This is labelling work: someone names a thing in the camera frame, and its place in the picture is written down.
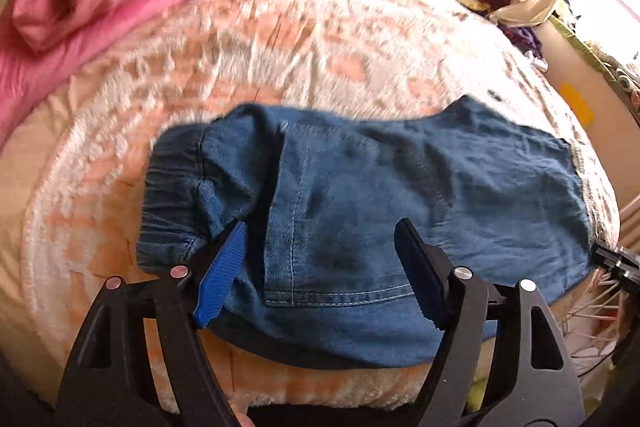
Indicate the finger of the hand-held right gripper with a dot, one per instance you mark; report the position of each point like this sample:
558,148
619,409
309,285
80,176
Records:
622,262

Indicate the cream bed sheet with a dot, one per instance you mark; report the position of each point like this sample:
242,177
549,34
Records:
20,167

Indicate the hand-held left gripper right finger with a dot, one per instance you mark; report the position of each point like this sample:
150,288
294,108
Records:
421,279

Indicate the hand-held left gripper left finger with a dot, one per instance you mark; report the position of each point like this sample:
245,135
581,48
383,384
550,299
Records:
220,277

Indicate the peach and white printed blanket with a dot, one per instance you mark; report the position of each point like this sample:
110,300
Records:
325,37

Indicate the purple cloth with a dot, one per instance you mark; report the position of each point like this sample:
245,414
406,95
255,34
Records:
522,38

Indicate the blue denim pants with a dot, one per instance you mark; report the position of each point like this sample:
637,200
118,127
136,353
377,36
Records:
350,187

